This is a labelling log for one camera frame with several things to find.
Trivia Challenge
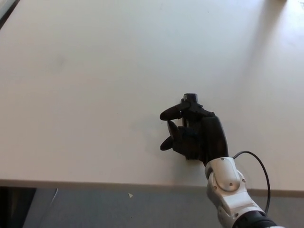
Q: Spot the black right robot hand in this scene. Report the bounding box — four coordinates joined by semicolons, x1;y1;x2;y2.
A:
159;100;229;168

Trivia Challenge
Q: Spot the dark desk leg panel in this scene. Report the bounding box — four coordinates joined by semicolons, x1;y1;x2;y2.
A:
0;186;37;228

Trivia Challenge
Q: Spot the black desk stapler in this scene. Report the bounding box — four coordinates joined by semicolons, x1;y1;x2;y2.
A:
181;93;200;162

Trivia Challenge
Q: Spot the thin white cable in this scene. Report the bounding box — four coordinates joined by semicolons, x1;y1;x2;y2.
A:
48;188;58;205

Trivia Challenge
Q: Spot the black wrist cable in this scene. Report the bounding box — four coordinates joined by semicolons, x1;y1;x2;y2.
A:
232;151;271;213

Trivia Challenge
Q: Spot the dark window frame strip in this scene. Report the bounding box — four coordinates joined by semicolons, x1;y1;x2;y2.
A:
0;0;20;30

